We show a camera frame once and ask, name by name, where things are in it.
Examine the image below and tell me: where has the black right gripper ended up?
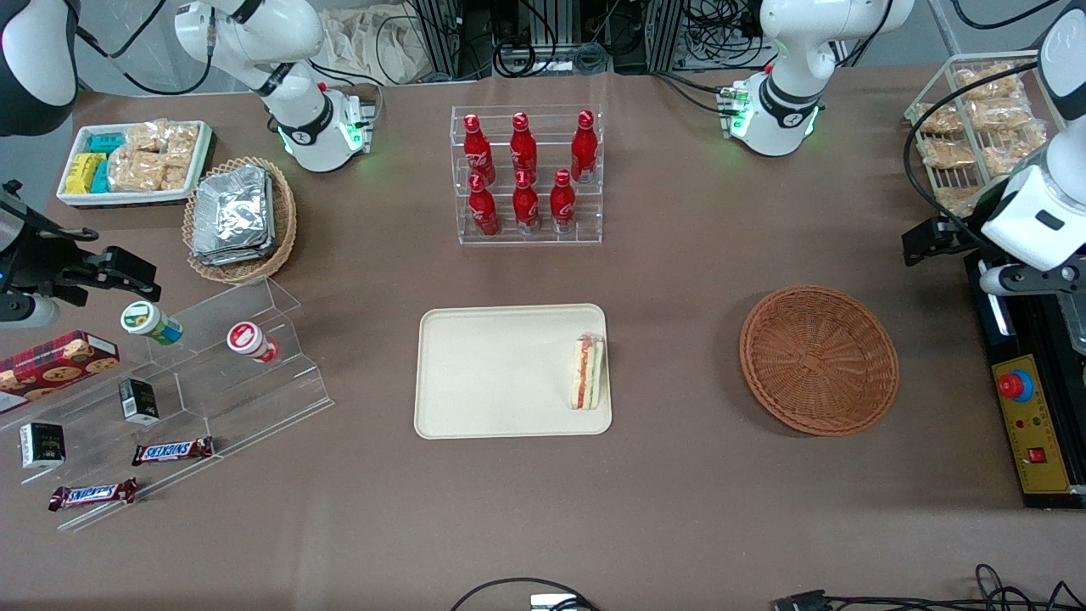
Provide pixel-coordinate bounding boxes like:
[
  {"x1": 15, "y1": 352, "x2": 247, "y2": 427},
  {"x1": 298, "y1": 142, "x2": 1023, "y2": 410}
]
[{"x1": 0, "y1": 182, "x2": 162, "y2": 308}]

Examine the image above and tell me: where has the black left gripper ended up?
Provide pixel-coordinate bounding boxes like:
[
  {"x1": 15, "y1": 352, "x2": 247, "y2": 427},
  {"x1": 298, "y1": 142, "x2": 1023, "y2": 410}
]
[{"x1": 902, "y1": 180, "x2": 1012, "y2": 266}]

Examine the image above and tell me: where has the triangle sandwich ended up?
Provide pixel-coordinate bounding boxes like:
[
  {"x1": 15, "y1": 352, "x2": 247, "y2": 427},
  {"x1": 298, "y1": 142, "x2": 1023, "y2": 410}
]
[{"x1": 570, "y1": 333, "x2": 607, "y2": 412}]

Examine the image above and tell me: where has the white snack tray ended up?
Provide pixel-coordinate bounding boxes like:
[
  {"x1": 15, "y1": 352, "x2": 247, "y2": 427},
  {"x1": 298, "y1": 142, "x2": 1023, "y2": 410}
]
[{"x1": 56, "y1": 120, "x2": 213, "y2": 209}]

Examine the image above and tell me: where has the brown wicker basket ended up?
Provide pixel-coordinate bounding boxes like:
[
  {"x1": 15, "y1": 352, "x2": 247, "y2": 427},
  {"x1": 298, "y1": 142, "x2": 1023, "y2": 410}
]
[{"x1": 739, "y1": 285, "x2": 900, "y2": 437}]

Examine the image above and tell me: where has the light wicker basket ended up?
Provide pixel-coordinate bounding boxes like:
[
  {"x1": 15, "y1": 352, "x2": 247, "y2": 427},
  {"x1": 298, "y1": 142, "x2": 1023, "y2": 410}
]
[{"x1": 182, "y1": 156, "x2": 298, "y2": 285}]

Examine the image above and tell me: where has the beige plastic tray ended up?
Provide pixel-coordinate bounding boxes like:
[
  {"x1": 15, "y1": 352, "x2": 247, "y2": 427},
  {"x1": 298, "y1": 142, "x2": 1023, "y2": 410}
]
[{"x1": 414, "y1": 303, "x2": 613, "y2": 440}]

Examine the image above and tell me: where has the clear bag of fried snack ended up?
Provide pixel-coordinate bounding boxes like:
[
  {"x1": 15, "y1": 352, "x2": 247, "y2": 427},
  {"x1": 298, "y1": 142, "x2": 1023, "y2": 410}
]
[
  {"x1": 915, "y1": 104, "x2": 966, "y2": 137},
  {"x1": 936, "y1": 185, "x2": 985, "y2": 216},
  {"x1": 921, "y1": 138, "x2": 977, "y2": 169},
  {"x1": 967, "y1": 98, "x2": 1036, "y2": 133},
  {"x1": 982, "y1": 127, "x2": 1051, "y2": 174},
  {"x1": 954, "y1": 64, "x2": 1024, "y2": 103}
]

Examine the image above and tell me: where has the green lid cup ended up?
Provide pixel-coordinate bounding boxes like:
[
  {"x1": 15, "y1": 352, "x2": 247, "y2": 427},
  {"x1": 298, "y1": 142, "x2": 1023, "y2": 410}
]
[{"x1": 120, "y1": 300, "x2": 184, "y2": 346}]

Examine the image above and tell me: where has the yellow snack packet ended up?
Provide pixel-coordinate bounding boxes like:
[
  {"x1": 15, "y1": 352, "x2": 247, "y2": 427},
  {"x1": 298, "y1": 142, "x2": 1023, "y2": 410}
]
[{"x1": 65, "y1": 153, "x2": 107, "y2": 194}]

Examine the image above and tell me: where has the red cookie box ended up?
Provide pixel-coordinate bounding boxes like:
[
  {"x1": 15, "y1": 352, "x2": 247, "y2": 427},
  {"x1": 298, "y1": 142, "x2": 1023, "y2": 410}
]
[{"x1": 0, "y1": 330, "x2": 120, "y2": 415}]

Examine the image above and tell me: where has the small black box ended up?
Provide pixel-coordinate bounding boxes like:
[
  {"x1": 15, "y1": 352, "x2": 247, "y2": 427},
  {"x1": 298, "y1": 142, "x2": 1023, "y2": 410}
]
[
  {"x1": 20, "y1": 422, "x2": 67, "y2": 470},
  {"x1": 118, "y1": 378, "x2": 160, "y2": 425}
]

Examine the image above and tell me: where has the silver foil pack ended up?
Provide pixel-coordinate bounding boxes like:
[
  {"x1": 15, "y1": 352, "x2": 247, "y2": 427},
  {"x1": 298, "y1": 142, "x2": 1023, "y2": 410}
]
[
  {"x1": 193, "y1": 165, "x2": 274, "y2": 251},
  {"x1": 192, "y1": 233, "x2": 277, "y2": 266}
]

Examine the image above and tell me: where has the red lid cup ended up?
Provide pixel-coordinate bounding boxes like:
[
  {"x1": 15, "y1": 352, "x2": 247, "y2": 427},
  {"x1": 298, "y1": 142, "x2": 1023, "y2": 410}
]
[{"x1": 227, "y1": 321, "x2": 281, "y2": 365}]

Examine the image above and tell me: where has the clear plastic container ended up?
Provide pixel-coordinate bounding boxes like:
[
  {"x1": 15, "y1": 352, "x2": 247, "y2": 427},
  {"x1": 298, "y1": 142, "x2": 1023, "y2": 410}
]
[{"x1": 1059, "y1": 294, "x2": 1086, "y2": 354}]

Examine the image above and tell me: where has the clear acrylic stepped display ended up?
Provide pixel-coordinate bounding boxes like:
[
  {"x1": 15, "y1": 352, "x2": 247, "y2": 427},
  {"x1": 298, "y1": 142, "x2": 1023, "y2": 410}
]
[{"x1": 0, "y1": 276, "x2": 334, "y2": 533}]

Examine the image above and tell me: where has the snickers bar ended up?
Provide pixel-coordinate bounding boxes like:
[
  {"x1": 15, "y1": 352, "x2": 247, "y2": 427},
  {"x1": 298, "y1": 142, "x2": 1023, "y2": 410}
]
[
  {"x1": 132, "y1": 436, "x2": 215, "y2": 467},
  {"x1": 48, "y1": 478, "x2": 138, "y2": 512}
]

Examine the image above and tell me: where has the black machine with yellow panel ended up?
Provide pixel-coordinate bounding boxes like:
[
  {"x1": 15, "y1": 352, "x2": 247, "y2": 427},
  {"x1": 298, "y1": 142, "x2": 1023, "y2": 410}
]
[{"x1": 964, "y1": 250, "x2": 1086, "y2": 510}]

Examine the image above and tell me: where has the red cola bottle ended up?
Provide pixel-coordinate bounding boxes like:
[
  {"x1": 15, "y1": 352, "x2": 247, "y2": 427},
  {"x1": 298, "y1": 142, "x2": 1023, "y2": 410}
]
[
  {"x1": 462, "y1": 114, "x2": 496, "y2": 186},
  {"x1": 510, "y1": 111, "x2": 539, "y2": 179},
  {"x1": 550, "y1": 168, "x2": 577, "y2": 234},
  {"x1": 570, "y1": 109, "x2": 599, "y2": 184},
  {"x1": 468, "y1": 174, "x2": 501, "y2": 237},
  {"x1": 512, "y1": 170, "x2": 541, "y2": 235}
]

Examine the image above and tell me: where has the clear acrylic bottle rack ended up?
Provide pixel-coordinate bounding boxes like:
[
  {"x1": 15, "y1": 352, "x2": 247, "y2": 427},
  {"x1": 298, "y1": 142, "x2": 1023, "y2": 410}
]
[{"x1": 451, "y1": 104, "x2": 605, "y2": 246}]

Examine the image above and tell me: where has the white wire rack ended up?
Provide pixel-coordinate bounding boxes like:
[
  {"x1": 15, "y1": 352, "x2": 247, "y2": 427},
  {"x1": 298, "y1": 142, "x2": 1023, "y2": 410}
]
[{"x1": 904, "y1": 49, "x2": 1061, "y2": 223}]

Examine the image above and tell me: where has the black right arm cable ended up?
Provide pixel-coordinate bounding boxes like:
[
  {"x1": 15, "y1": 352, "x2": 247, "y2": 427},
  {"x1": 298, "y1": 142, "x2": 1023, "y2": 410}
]
[{"x1": 75, "y1": 0, "x2": 213, "y2": 96}]

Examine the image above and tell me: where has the black cable bundle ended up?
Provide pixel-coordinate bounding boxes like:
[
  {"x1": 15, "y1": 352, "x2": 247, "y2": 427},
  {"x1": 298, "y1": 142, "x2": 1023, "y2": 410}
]
[{"x1": 686, "y1": 0, "x2": 770, "y2": 70}]

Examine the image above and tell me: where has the aluminium frame post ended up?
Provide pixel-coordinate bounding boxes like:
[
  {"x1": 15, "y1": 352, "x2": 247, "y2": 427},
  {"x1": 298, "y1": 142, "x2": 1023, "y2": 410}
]
[
  {"x1": 414, "y1": 0, "x2": 464, "y2": 82},
  {"x1": 649, "y1": 0, "x2": 685, "y2": 74}
]

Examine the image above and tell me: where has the black tangled cable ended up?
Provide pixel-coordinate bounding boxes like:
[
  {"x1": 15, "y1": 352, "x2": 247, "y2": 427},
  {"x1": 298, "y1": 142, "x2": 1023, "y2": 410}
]
[{"x1": 827, "y1": 563, "x2": 1086, "y2": 611}]

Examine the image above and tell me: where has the black looped cable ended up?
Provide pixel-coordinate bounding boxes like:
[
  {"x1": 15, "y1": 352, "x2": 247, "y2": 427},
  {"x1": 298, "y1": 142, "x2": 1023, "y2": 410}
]
[{"x1": 450, "y1": 577, "x2": 599, "y2": 611}]

